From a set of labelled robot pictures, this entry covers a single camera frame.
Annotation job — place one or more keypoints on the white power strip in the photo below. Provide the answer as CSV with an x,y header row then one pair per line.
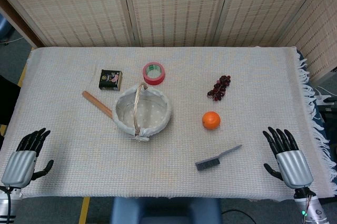
x,y
326,97

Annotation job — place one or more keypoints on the red tape roll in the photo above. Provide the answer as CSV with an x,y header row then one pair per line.
x,y
155,78

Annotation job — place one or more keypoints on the grey hand brush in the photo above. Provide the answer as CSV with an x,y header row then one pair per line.
x,y
208,164

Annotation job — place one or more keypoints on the fabric lined wicker basket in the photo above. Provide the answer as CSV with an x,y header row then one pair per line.
x,y
152,121

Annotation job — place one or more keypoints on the wooden stick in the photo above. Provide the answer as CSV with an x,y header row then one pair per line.
x,y
96,103

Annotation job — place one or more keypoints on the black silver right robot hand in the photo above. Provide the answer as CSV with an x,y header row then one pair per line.
x,y
295,166

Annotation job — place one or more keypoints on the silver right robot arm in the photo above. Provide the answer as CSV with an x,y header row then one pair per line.
x,y
313,208

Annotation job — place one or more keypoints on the woven folding screen panel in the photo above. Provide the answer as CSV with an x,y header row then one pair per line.
x,y
176,5
318,40
68,5
263,5

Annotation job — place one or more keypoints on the black box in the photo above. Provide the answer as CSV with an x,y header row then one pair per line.
x,y
8,97

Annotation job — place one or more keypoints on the black food can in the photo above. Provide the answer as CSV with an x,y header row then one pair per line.
x,y
110,80

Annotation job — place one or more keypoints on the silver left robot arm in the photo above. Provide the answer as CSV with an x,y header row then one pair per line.
x,y
6,205

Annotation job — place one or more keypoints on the white waffle weave tablecloth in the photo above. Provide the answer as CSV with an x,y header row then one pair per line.
x,y
79,142

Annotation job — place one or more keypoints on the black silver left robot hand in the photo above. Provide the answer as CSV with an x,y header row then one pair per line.
x,y
19,166

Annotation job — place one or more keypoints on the orange fruit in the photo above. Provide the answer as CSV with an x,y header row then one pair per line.
x,y
211,120

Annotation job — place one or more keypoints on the dark red grape bunch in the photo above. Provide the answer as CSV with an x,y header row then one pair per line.
x,y
219,89

